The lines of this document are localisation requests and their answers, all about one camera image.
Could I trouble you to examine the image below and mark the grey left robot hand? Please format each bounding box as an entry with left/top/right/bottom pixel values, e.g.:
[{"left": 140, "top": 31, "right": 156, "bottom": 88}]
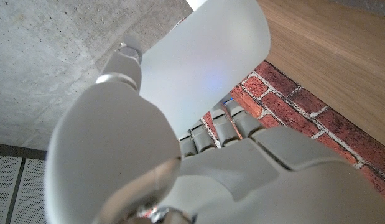
[{"left": 44, "top": 34, "right": 385, "bottom": 224}]

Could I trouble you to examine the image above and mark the translucent plastic cup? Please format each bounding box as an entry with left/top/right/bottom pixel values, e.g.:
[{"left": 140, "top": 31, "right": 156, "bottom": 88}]
[{"left": 139, "top": 0, "right": 271, "bottom": 139}]

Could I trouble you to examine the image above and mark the printed red brick backdrop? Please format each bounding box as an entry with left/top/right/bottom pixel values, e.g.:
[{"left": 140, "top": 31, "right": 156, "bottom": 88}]
[{"left": 179, "top": 60, "right": 385, "bottom": 203}]

